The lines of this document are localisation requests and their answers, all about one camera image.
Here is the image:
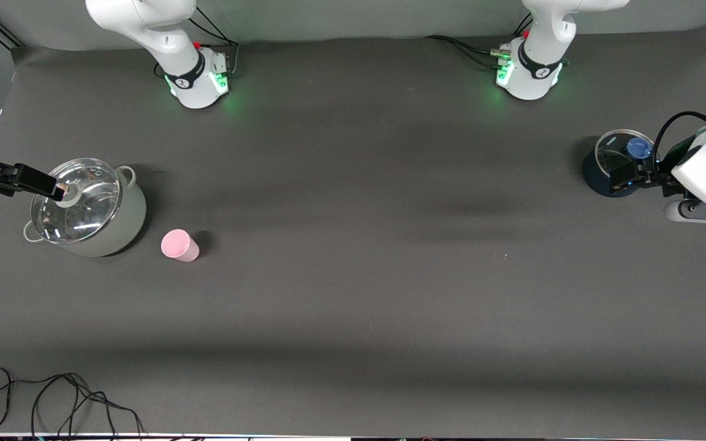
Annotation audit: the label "dark grey table mat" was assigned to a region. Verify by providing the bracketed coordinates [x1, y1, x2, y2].
[0, 24, 706, 437]

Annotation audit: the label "thin black loose cable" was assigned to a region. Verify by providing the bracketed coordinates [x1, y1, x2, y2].
[0, 366, 145, 439]

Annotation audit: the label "black left arm base cables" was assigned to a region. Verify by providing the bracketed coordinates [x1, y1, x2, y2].
[425, 35, 513, 68]

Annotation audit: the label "glass lid with blue knob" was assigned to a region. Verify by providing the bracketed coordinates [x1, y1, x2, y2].
[595, 129, 657, 178]

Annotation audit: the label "black frame rail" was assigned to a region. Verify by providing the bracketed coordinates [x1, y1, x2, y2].
[0, 7, 24, 50]

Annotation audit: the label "black right arm base cables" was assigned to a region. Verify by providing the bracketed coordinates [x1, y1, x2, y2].
[191, 5, 240, 77]

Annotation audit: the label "glass stockpot lid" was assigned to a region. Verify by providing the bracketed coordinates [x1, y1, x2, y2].
[31, 158, 122, 244]

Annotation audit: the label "pink plastic cup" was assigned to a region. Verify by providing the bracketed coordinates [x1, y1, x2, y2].
[161, 229, 200, 263]

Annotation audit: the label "pale green stockpot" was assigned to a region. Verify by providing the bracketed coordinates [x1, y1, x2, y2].
[22, 158, 147, 258]

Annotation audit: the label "dark blue saucepan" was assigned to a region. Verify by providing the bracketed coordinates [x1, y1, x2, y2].
[582, 129, 657, 198]

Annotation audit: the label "black arm base cables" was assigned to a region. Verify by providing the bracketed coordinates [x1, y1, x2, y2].
[425, 35, 513, 68]
[191, 5, 240, 77]

